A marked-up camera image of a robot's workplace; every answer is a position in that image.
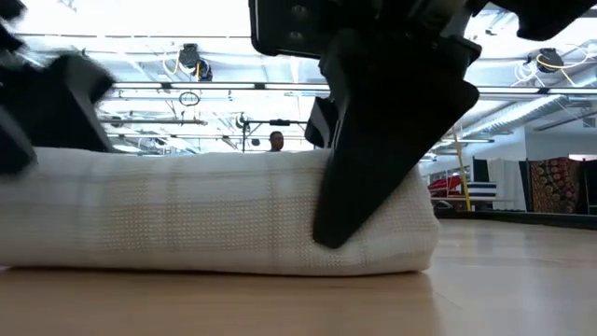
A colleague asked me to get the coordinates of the white plaid towel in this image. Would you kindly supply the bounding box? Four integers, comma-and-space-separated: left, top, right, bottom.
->
0, 147, 440, 277

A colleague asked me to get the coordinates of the black metal table frame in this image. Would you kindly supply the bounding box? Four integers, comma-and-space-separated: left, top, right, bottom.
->
433, 207, 597, 231

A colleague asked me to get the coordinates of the narrow black panel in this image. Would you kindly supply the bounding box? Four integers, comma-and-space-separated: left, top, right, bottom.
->
471, 157, 491, 184

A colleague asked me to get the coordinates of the long ceiling light bar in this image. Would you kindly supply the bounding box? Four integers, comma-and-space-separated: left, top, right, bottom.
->
111, 81, 597, 96

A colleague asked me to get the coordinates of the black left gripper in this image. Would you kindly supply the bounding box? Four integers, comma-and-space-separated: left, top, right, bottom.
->
0, 0, 117, 177

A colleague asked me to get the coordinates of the red fabric item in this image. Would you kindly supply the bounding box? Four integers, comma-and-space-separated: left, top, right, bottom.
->
427, 175, 463, 198

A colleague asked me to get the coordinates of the black pipe stand frame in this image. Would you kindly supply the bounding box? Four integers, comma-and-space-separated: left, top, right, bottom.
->
241, 119, 310, 154

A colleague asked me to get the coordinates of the yellow hanging cable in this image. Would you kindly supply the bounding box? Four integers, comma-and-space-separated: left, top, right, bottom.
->
451, 128, 473, 212

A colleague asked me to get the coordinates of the patterned hanging rug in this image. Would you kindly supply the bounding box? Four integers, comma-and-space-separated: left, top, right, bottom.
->
526, 157, 582, 215

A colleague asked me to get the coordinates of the white hanging sheet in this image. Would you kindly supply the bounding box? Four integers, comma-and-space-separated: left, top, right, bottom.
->
488, 158, 527, 212

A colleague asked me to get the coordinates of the striped folded fabric stack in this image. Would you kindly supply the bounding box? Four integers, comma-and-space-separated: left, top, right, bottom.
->
467, 181, 499, 200

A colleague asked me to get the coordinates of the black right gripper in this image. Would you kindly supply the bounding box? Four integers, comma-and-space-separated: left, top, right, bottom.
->
248, 0, 472, 149

